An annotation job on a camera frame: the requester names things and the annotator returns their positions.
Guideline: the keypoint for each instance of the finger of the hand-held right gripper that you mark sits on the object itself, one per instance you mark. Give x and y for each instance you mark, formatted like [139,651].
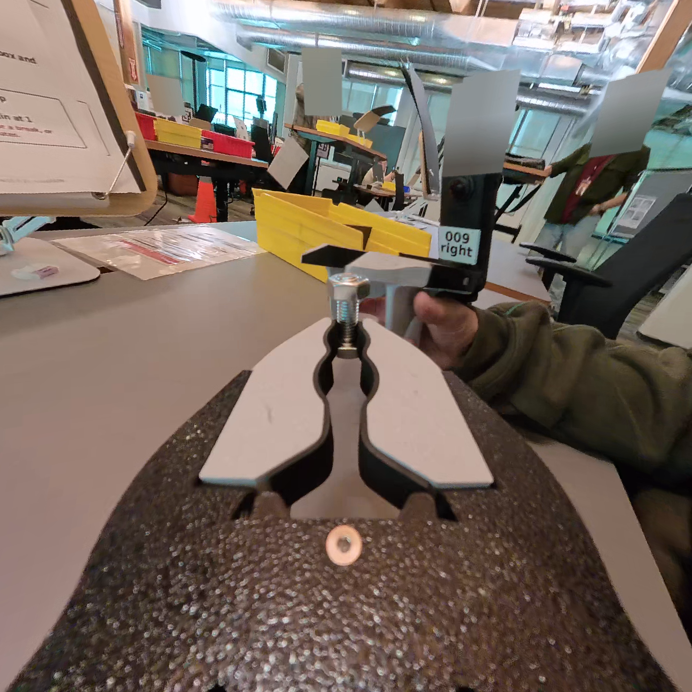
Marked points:
[394,273]
[324,255]

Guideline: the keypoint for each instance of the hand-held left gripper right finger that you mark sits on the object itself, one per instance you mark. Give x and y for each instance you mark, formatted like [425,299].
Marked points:
[427,416]

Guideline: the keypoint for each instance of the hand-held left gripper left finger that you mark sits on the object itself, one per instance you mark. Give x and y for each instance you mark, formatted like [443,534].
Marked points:
[259,411]

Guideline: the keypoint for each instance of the steel hex nut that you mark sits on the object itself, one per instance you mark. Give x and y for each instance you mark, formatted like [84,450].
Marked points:
[348,286]

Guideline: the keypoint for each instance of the yellow plastic bin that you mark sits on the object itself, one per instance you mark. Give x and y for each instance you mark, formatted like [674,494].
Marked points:
[178,134]
[332,128]
[292,227]
[359,140]

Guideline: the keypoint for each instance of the steel bolt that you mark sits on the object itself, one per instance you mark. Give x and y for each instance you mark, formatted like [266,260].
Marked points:
[348,327]

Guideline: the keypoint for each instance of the person's right forearm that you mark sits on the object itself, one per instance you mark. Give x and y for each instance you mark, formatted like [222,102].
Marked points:
[584,389]

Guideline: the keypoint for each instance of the wooden standing desk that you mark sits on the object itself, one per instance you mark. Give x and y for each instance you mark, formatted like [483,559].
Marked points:
[346,143]

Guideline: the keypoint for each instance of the grey desk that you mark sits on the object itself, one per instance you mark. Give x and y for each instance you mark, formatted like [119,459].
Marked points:
[135,389]

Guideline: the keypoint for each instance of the person's right hand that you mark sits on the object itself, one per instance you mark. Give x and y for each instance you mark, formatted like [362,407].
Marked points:
[448,335]

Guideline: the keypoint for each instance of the black bin divider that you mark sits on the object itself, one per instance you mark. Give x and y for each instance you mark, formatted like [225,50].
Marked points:
[359,235]

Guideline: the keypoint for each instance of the black board on stand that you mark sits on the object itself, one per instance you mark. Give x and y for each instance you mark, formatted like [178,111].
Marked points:
[424,124]

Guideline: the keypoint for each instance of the grey tilted board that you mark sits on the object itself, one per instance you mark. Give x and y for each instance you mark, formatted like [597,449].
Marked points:
[288,162]

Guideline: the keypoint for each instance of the orange traffic cone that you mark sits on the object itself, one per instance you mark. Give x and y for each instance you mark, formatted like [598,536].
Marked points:
[203,203]

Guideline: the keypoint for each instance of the long wooden table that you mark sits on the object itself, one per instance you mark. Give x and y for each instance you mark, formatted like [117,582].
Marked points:
[216,158]

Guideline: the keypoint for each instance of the red plastic bin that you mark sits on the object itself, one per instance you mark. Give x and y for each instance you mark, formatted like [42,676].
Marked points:
[146,127]
[227,145]

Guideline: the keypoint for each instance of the red-label laminated sheet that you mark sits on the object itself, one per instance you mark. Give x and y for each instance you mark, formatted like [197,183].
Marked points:
[162,251]

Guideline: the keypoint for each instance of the black office chair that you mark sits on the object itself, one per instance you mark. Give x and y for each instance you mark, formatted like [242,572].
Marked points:
[638,270]

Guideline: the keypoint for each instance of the silver ventilation ducts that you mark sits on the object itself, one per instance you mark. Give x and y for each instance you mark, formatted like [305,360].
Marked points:
[378,27]

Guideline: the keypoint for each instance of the black floor lamp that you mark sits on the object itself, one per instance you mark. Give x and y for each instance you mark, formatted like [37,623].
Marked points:
[193,81]

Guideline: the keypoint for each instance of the small pink label tab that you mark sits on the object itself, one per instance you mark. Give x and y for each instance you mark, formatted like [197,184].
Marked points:
[38,271]

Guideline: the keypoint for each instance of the person's torso and lap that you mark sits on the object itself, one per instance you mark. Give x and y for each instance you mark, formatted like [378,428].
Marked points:
[670,540]

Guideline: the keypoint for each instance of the wooden pillar with red signs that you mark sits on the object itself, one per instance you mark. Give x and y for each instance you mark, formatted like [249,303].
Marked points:
[130,43]

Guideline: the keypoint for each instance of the printed instruction sheet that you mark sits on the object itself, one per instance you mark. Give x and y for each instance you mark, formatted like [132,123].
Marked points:
[43,108]

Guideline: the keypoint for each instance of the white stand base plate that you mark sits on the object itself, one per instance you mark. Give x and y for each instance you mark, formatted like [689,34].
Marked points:
[65,265]

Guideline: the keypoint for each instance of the metal stand bracket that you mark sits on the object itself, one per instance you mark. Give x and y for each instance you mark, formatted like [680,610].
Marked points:
[27,230]

